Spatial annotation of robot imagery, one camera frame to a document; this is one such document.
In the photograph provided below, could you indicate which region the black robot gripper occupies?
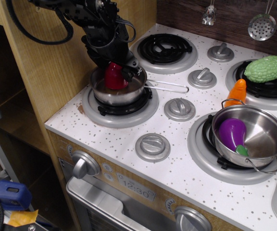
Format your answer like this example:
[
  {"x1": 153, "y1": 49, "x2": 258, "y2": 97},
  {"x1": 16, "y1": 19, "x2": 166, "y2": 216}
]
[{"x1": 81, "y1": 33, "x2": 142, "y2": 82}]

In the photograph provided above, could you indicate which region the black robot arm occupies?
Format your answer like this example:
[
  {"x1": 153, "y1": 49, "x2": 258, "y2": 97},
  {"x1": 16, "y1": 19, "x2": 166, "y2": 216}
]
[{"x1": 32, "y1": 0, "x2": 142, "y2": 82}]

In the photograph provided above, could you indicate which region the front left stove burner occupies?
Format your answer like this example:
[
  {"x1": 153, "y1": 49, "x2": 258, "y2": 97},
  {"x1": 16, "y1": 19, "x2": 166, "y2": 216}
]
[{"x1": 82, "y1": 86, "x2": 159, "y2": 128}]

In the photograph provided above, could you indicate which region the grey stove knob lower middle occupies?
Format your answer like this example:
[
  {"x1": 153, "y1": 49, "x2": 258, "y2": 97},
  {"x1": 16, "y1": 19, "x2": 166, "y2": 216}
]
[{"x1": 164, "y1": 98, "x2": 196, "y2": 122}]

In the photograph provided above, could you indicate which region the grey stove knob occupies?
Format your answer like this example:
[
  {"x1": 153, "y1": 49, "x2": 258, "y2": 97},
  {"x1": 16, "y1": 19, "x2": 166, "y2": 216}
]
[
  {"x1": 207, "y1": 43, "x2": 235, "y2": 63},
  {"x1": 164, "y1": 98, "x2": 196, "y2": 122},
  {"x1": 188, "y1": 68, "x2": 217, "y2": 90},
  {"x1": 135, "y1": 133, "x2": 171, "y2": 163}
]

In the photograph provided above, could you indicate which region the grey stove knob front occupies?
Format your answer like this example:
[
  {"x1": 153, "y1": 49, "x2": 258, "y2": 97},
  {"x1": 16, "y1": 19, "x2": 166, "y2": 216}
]
[{"x1": 135, "y1": 133, "x2": 171, "y2": 163}]

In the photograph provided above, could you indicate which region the grey stove knob upper middle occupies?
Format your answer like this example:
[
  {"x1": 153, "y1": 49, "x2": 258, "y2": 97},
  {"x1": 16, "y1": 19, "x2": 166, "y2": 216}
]
[{"x1": 188, "y1": 68, "x2": 217, "y2": 90}]

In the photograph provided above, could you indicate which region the grey stove knob back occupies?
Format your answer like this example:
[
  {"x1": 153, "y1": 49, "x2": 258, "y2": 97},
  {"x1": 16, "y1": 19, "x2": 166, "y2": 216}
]
[{"x1": 207, "y1": 43, "x2": 235, "y2": 63}]

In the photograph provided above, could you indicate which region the front right stove burner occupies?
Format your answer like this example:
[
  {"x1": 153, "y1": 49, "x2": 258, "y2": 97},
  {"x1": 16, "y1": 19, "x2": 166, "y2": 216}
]
[{"x1": 187, "y1": 113, "x2": 277, "y2": 185}]

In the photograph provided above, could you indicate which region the back right stove burner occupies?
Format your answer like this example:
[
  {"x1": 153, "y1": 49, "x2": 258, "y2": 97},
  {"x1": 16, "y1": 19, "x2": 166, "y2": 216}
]
[{"x1": 225, "y1": 59, "x2": 277, "y2": 110}]

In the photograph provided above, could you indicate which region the wooden side cabinet shelf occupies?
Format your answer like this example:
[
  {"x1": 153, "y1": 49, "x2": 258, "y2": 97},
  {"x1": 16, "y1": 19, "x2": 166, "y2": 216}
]
[{"x1": 0, "y1": 0, "x2": 157, "y2": 231}]

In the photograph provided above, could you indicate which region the grey oven dial left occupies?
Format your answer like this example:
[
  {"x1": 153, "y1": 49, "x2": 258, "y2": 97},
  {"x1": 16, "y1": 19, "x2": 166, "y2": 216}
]
[{"x1": 72, "y1": 150, "x2": 101, "y2": 179}]

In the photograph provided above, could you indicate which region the grey oven dial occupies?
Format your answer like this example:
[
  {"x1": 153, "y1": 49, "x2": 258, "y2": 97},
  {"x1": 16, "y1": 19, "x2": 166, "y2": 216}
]
[
  {"x1": 175, "y1": 206, "x2": 212, "y2": 231},
  {"x1": 72, "y1": 150, "x2": 101, "y2": 179}
]

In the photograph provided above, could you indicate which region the hanging silver utensil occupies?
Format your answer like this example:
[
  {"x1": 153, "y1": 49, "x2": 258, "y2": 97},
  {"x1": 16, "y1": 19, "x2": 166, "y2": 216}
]
[{"x1": 202, "y1": 0, "x2": 216, "y2": 26}]

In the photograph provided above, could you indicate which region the orange toy carrot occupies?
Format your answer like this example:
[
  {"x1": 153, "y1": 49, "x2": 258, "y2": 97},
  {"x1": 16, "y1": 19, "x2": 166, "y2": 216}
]
[{"x1": 224, "y1": 79, "x2": 247, "y2": 107}]

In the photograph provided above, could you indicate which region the purple toy eggplant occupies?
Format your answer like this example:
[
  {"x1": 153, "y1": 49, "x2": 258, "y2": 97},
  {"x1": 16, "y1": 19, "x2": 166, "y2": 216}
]
[{"x1": 218, "y1": 118, "x2": 249, "y2": 156}]

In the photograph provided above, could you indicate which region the green toy bitter gourd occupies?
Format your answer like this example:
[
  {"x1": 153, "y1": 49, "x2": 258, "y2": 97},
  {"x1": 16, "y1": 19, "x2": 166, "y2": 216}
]
[{"x1": 244, "y1": 55, "x2": 277, "y2": 83}]

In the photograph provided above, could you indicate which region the hanging silver skimmer ladle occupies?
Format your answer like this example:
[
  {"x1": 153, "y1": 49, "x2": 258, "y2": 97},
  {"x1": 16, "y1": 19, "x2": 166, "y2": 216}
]
[{"x1": 248, "y1": 0, "x2": 277, "y2": 41}]

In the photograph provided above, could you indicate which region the blue clamp tool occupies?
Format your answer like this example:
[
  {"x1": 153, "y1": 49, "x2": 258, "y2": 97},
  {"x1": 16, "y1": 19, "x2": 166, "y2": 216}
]
[{"x1": 0, "y1": 180, "x2": 32, "y2": 211}]

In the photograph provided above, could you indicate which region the grey oven dial right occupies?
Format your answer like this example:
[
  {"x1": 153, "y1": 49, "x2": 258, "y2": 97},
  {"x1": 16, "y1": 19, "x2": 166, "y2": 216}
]
[{"x1": 175, "y1": 206, "x2": 212, "y2": 231}]

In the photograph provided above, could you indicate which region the yellow tape piece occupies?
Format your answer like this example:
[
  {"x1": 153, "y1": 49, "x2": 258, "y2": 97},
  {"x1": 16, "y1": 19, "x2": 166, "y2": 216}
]
[{"x1": 8, "y1": 210, "x2": 38, "y2": 227}]

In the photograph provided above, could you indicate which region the steel saucepan with wire handle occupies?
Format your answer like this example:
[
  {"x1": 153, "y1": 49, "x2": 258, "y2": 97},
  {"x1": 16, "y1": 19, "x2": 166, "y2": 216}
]
[{"x1": 89, "y1": 68, "x2": 189, "y2": 106}]

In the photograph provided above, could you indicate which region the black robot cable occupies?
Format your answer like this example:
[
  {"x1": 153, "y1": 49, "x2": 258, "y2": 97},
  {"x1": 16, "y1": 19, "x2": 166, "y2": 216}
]
[{"x1": 5, "y1": 0, "x2": 75, "y2": 45}]

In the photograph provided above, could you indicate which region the silver oven door handle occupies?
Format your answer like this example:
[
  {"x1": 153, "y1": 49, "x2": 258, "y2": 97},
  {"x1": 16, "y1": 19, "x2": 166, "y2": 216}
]
[{"x1": 66, "y1": 177, "x2": 140, "y2": 231}]

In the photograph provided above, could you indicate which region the steel two-handled pot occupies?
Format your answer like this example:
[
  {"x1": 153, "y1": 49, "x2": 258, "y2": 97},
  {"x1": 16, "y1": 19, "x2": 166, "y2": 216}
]
[{"x1": 211, "y1": 104, "x2": 277, "y2": 171}]

